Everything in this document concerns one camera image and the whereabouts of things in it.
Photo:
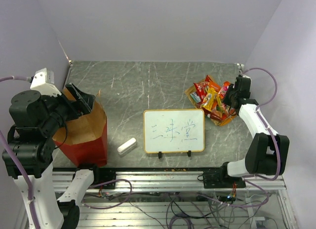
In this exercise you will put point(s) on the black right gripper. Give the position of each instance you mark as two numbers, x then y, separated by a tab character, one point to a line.
230	89

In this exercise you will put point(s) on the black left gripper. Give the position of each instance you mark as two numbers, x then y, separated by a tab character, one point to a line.
83	104

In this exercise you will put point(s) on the orange fruit candy bag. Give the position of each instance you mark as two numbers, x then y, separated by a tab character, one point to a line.
218	104

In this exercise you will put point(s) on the small yellow snack packet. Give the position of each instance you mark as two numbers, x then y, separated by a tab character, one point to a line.
209	99

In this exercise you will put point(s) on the red orange snack bag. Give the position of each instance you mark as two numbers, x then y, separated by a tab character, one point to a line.
202	87

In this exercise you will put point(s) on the green red candy bag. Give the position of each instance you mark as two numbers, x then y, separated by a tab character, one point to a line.
195	97

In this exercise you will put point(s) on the red paper bag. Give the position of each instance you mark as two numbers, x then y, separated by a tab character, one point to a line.
84	141

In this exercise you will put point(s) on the orange white snack packet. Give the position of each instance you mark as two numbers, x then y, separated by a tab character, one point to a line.
215	86

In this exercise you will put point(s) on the tan teal chips bag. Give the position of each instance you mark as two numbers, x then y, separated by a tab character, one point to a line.
187	92

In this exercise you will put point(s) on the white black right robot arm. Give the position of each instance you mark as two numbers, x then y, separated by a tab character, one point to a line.
283	146

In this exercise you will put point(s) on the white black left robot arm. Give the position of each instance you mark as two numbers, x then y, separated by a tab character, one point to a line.
28	156

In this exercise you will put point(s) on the white whiteboard eraser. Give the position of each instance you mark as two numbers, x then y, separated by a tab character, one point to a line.
125	147

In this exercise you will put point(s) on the yellow framed whiteboard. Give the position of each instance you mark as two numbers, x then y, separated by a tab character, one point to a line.
174	131

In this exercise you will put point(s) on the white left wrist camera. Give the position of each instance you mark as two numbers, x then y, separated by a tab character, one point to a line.
43	82

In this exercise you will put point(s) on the aluminium frame base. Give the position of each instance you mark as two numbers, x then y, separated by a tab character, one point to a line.
176	198

